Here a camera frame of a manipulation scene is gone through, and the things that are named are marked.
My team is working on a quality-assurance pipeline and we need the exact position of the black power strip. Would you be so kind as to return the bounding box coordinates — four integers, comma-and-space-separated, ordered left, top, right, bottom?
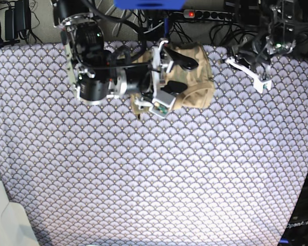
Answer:
183, 9, 234, 22

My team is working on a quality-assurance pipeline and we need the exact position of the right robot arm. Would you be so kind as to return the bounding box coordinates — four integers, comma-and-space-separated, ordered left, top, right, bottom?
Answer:
51, 1, 198, 118

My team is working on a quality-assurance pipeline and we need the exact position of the black power adapter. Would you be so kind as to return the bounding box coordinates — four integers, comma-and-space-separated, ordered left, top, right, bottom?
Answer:
5, 0, 31, 41

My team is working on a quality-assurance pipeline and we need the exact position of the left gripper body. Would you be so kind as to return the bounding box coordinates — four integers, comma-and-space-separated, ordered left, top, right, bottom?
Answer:
231, 40, 277, 74

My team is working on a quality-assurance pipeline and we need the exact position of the white cable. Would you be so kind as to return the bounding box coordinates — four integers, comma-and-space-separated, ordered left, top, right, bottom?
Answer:
143, 22, 165, 34

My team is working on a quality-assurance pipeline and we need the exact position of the black OpenArm box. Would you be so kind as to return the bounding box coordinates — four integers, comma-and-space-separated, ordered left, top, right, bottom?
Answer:
278, 174, 308, 245

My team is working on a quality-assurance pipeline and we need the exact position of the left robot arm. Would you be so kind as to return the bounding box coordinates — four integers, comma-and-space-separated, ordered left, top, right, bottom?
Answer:
225, 1, 308, 93

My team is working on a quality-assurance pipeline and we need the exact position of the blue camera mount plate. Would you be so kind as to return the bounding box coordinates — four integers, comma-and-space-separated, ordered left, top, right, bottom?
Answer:
114, 0, 186, 10

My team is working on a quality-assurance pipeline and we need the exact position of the purple fan-pattern tablecloth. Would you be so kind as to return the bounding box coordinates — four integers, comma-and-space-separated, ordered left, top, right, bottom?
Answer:
0, 44, 308, 245

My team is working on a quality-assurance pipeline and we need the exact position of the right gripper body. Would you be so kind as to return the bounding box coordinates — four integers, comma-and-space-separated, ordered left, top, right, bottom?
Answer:
106, 61, 167, 108

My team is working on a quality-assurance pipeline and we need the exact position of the white plastic bin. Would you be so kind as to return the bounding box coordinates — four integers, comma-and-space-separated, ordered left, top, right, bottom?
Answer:
0, 178, 39, 245

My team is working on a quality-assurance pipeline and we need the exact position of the camouflage T-shirt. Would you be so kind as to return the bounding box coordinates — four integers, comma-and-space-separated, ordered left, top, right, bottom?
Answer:
130, 43, 215, 116

